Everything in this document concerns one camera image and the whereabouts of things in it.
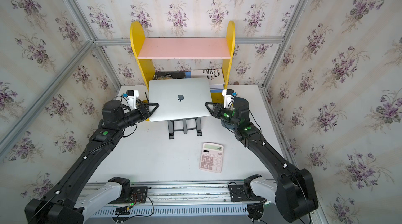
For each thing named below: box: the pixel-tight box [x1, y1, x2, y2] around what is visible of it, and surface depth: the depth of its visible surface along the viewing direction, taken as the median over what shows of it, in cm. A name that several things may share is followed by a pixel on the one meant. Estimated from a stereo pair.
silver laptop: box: [148, 77, 212, 122], surface depth 75 cm
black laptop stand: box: [167, 117, 203, 140], surface depth 95 cm
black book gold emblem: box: [154, 71, 186, 81], surface depth 106 cm
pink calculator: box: [198, 141, 225, 174], surface depth 85 cm
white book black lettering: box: [190, 68, 226, 85], surface depth 105 cm
